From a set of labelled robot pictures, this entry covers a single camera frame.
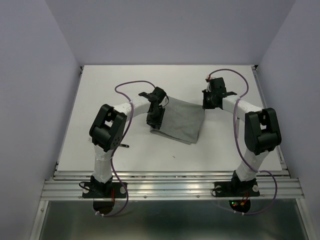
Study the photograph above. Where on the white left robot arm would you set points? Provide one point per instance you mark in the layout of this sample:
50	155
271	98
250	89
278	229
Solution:
108	129

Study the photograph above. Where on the grey cloth napkin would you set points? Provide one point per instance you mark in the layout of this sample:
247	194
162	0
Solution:
182	121

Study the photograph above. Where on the black handled fork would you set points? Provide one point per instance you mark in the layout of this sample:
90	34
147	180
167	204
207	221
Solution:
121	145

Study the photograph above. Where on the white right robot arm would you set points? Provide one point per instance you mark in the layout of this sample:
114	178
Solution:
261	127

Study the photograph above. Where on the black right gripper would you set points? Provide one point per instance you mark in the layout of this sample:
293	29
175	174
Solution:
205	104

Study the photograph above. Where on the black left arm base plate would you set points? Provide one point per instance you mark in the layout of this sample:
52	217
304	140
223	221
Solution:
113	190

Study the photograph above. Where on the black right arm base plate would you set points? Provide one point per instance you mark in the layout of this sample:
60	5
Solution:
229	189

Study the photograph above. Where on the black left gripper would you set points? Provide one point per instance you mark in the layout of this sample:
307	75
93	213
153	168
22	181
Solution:
157	121

